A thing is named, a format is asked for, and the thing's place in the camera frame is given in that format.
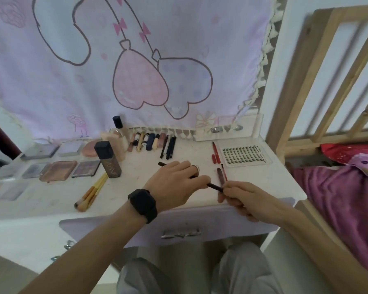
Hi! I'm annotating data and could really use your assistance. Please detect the dark red wooden door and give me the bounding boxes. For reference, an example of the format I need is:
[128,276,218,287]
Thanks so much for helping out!
[0,114,22,161]

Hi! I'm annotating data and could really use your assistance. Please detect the false eyelash tray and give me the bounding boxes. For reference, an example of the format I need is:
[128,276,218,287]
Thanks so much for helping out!
[218,145,273,168]

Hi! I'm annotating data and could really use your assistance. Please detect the white dressing table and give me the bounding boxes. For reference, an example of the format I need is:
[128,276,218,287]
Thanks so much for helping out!
[0,0,308,294]

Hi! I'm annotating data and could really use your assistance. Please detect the person's right forearm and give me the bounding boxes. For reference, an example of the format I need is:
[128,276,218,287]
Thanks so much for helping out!
[282,205,368,294]

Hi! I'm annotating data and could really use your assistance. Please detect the short black makeup pencil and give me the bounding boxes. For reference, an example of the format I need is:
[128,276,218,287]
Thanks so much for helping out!
[168,135,177,160]

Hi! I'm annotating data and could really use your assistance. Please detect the peach pump bottle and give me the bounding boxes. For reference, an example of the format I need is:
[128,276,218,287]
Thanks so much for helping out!
[100,130,128,162]

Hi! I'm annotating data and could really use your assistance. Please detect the small grey square palette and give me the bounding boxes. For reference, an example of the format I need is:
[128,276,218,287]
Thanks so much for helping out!
[56,142,85,157]

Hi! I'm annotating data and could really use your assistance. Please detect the long black makeup pencil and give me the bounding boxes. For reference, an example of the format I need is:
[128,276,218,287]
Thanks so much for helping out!
[158,161,224,192]

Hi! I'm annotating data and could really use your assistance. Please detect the red floral pillow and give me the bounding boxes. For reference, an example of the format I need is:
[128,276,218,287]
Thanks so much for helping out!
[320,143,368,183]

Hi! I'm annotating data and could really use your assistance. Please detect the silver drawer handle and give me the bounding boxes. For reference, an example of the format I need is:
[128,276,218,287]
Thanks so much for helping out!
[160,228,202,240]

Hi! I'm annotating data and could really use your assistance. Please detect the purple bed sheet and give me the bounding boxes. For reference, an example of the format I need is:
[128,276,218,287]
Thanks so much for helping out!
[293,167,368,281]

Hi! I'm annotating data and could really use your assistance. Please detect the clear square palette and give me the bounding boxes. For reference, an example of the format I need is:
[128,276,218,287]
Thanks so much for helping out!
[0,180,30,202]

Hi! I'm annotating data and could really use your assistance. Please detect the purple drawer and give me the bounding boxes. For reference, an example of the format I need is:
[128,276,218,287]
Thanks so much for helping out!
[58,197,295,248]

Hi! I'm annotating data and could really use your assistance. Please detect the pink cartoon cloth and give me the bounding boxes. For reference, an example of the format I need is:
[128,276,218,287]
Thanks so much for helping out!
[0,0,284,141]

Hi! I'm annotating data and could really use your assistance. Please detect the yellow handled makeup brushes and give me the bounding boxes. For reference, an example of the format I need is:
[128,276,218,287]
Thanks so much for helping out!
[77,174,109,213]

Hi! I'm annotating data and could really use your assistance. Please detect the pink rounded compact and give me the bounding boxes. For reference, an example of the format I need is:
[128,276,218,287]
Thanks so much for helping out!
[81,140,103,158]

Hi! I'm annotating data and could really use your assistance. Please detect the person's right hand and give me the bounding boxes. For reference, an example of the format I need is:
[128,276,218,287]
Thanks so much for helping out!
[218,180,295,225]

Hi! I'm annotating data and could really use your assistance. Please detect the silver square palette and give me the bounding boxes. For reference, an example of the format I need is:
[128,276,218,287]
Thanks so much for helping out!
[21,162,51,180]

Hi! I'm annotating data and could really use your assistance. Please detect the wooden bed frame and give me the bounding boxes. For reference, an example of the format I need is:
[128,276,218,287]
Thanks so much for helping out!
[265,4,368,294]

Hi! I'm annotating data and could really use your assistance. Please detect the person's left hand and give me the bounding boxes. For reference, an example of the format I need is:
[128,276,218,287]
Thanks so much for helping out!
[143,160,211,214]

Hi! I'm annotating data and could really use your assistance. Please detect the person's left forearm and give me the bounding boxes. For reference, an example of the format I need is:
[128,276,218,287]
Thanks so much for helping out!
[18,206,148,294]

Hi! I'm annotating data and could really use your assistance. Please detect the black smartwatch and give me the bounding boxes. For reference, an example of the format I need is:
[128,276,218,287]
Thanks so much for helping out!
[127,189,159,225]

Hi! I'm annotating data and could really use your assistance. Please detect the brown blush palette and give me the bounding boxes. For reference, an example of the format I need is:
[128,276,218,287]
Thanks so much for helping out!
[39,160,78,183]

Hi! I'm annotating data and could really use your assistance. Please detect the dark square foundation bottle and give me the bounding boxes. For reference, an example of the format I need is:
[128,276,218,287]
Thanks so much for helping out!
[94,141,122,179]

